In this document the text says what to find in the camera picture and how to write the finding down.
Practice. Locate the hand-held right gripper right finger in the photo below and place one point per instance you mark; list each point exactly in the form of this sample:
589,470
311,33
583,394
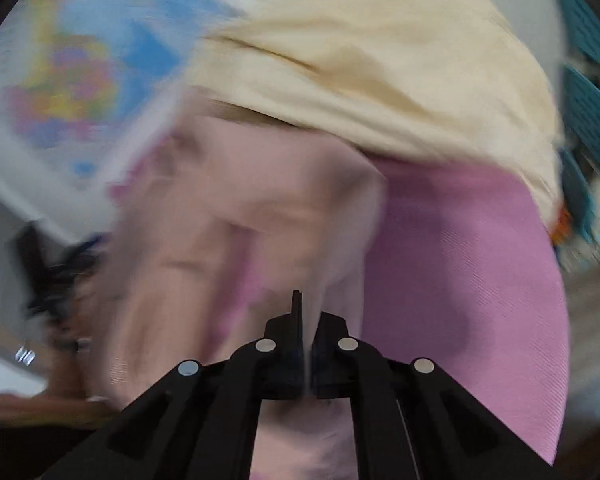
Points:
325,360

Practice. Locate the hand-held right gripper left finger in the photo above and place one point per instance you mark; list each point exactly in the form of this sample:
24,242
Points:
292,360

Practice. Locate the light pink beige garment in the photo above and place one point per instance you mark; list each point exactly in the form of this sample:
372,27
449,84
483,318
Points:
205,260

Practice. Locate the person's left forearm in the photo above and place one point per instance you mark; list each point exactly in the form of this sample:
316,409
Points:
70,385

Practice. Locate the pink blanket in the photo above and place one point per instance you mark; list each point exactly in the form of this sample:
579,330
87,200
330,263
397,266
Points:
455,270

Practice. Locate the cream yellow cloth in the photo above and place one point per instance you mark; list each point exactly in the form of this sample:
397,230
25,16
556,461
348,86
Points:
380,60

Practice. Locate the colourful wall map poster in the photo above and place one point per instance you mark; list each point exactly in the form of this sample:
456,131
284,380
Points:
80,75

